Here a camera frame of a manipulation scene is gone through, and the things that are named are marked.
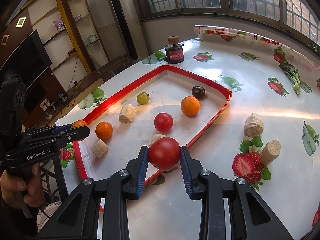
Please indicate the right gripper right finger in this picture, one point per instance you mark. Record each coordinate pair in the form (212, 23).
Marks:
(250, 216)

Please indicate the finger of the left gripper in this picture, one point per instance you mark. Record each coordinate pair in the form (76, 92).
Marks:
(66, 136)
(58, 129)

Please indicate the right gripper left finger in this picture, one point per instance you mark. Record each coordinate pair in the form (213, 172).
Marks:
(77, 217)

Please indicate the orange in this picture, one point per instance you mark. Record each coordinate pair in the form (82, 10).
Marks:
(81, 128)
(104, 130)

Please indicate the beige sugarcane chunk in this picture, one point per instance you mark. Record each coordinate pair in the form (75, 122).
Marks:
(127, 114)
(254, 125)
(270, 152)
(99, 148)
(156, 138)

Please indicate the green grape fruit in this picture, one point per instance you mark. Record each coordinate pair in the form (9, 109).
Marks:
(143, 98)

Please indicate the red tomato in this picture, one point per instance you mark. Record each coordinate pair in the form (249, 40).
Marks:
(164, 153)
(163, 122)

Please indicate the orange mid table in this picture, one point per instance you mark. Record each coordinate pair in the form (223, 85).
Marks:
(190, 106)

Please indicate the dark purple plum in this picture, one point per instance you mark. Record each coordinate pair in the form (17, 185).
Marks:
(198, 92)

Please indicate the person's left hand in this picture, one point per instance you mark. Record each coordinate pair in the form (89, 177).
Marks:
(11, 184)

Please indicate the wooden stool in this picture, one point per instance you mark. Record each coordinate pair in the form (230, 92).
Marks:
(114, 67)

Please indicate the black television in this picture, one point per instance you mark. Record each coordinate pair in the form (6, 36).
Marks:
(29, 61)

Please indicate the fruit print tablecloth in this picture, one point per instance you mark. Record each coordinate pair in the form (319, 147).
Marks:
(248, 65)

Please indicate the purple plush toy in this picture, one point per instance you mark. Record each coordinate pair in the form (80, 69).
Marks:
(59, 24)

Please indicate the black motor with red label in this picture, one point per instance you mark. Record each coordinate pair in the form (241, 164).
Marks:
(174, 51)

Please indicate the standing air conditioner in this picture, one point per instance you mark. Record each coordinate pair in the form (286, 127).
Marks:
(126, 18)

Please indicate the green vegetable bunch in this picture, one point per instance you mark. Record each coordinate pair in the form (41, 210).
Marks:
(293, 74)

